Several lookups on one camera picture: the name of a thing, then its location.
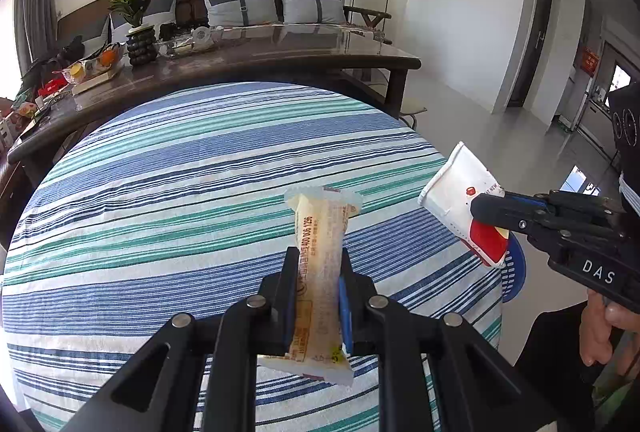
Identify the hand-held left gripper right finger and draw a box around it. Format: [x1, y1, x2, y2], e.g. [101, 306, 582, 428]
[337, 248, 558, 432]

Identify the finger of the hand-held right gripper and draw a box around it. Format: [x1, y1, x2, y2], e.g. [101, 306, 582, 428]
[502, 189, 624, 214]
[470, 193, 557, 243]

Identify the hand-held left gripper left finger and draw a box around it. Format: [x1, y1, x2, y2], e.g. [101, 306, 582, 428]
[62, 247, 301, 432]

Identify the blue plastic basket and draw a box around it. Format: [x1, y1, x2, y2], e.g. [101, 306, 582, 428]
[500, 234, 527, 305]

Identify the white paper carton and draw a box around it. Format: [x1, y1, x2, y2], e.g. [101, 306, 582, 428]
[417, 141, 511, 269]

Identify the yellowish plastic snack wrapper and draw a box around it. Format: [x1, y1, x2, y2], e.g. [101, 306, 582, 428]
[257, 186, 363, 387]

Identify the person's right hand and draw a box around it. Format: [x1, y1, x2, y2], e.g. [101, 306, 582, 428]
[580, 294, 640, 368]

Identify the person's dark clothing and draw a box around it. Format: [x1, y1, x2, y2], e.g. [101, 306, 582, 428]
[515, 302, 640, 432]

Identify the striped blue green tablecloth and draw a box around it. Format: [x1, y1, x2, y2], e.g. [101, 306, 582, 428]
[2, 82, 503, 432]

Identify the dark wooden door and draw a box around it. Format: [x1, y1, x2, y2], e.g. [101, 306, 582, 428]
[507, 0, 556, 108]

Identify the patterned sofa blanket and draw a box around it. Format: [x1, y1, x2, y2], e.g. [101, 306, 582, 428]
[345, 23, 393, 45]

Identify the dark glass-top coffee table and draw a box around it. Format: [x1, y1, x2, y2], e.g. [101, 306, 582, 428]
[7, 24, 421, 165]

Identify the glass tea tray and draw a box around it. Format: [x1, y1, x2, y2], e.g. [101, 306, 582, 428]
[155, 26, 241, 59]

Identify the grey two-tone pillow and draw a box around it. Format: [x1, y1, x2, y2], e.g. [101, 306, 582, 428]
[109, 0, 179, 44]
[200, 0, 279, 27]
[276, 0, 347, 24]
[60, 17, 113, 45]

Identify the beige book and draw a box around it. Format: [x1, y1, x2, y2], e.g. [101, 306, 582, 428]
[72, 67, 126, 94]

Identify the brown wooden bench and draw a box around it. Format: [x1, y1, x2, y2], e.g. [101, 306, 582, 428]
[0, 157, 26, 225]

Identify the green plant in black vase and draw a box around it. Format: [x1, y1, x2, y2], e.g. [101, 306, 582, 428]
[107, 0, 158, 67]

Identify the glass fruit bowl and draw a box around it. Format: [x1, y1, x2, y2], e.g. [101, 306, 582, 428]
[52, 43, 126, 85]

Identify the cluster of small bottles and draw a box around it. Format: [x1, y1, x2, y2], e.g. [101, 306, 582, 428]
[0, 99, 21, 145]

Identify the black bag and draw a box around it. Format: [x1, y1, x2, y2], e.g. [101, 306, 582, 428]
[42, 36, 83, 68]

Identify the large bright window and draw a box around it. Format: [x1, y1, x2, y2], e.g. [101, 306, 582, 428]
[0, 0, 21, 103]

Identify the grey curtain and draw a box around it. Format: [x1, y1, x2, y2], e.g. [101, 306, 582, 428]
[12, 0, 58, 78]

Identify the red wall decoration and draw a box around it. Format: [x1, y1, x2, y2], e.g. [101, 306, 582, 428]
[579, 49, 601, 78]

